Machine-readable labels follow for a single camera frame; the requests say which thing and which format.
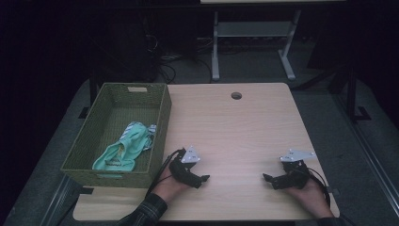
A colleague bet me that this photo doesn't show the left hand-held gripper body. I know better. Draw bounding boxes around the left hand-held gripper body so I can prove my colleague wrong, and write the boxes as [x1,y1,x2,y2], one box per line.
[168,145,202,189]

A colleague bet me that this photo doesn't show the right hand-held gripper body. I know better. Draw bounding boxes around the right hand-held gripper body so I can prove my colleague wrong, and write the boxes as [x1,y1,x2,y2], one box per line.
[278,148,317,191]

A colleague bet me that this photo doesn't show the person's left hand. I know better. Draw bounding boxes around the person's left hand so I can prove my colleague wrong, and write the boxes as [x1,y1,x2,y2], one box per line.
[152,173,193,205]

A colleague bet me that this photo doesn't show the person's right hand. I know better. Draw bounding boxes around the person's right hand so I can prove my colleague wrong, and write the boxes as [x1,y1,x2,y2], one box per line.
[284,178,335,219]

